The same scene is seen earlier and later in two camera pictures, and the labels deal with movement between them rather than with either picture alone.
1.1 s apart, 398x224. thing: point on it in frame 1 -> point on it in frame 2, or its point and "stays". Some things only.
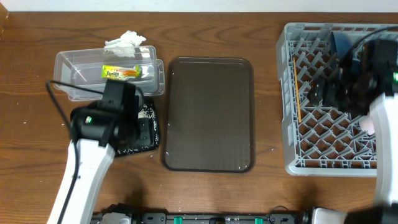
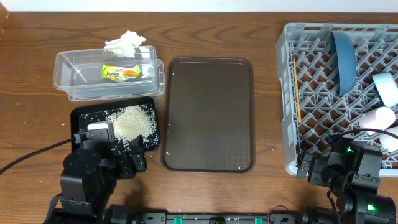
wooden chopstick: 296,92 stays
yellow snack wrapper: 120,72 stays
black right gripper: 331,86 -> 319,163
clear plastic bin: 81,73 stays
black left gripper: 147,139 -> 130,170
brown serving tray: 208,122 stays
